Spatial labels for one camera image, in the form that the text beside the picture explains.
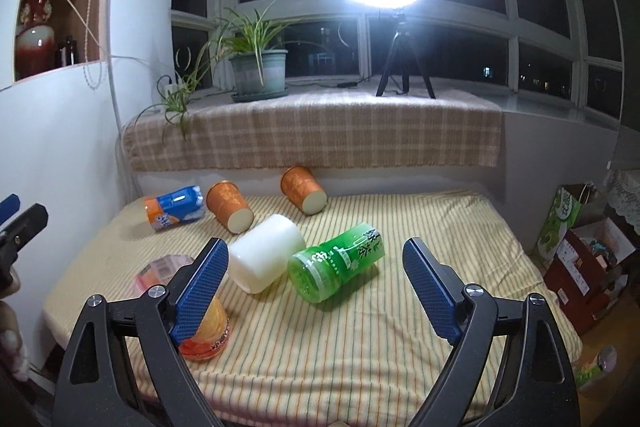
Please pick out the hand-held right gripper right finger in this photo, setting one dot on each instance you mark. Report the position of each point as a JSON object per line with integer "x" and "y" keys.
{"x": 430, "y": 292}

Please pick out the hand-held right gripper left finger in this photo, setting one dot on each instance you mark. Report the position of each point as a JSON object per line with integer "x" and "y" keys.
{"x": 200, "y": 292}

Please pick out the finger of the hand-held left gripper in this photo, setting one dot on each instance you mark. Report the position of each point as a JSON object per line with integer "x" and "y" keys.
{"x": 27, "y": 224}

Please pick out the green plastic bottle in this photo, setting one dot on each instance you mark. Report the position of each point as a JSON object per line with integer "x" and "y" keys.
{"x": 335, "y": 264}

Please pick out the orange clear plastic cup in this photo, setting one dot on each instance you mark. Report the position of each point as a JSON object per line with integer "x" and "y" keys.
{"x": 212, "y": 337}

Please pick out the white plastic cup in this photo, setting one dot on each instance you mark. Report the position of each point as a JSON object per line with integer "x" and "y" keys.
{"x": 265, "y": 252}

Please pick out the orange paper cup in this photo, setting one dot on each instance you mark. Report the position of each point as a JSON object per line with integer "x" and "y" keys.
{"x": 225, "y": 202}
{"x": 300, "y": 187}

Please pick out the person's left hand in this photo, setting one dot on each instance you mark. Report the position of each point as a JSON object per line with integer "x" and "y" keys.
{"x": 10, "y": 337}

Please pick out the yellow striped blanket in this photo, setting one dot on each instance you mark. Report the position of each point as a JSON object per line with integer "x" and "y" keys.
{"x": 325, "y": 357}

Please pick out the green carton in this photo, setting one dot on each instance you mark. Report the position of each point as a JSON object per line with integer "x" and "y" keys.
{"x": 557, "y": 222}

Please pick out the red cardboard box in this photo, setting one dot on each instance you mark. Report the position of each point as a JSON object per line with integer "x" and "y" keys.
{"x": 575, "y": 277}

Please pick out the dark bottle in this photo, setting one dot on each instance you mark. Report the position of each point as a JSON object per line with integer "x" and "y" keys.
{"x": 67, "y": 52}

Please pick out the red ceramic vase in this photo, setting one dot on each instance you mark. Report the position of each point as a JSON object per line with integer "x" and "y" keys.
{"x": 35, "y": 42}

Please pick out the beige checked cloth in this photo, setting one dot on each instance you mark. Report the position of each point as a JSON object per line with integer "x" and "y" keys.
{"x": 325, "y": 132}

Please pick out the white power strip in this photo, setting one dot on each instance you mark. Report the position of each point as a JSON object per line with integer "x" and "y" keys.
{"x": 172, "y": 89}

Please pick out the green plant saucer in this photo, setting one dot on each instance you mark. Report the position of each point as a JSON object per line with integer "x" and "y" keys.
{"x": 260, "y": 97}

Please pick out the white lace cloth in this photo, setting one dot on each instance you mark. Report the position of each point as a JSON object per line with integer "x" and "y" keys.
{"x": 622, "y": 197}

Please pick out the spider plant in grey pot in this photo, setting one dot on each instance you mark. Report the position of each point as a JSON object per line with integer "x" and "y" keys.
{"x": 257, "y": 69}

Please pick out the black tripod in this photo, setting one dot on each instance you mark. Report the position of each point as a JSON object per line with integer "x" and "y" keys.
{"x": 400, "y": 42}

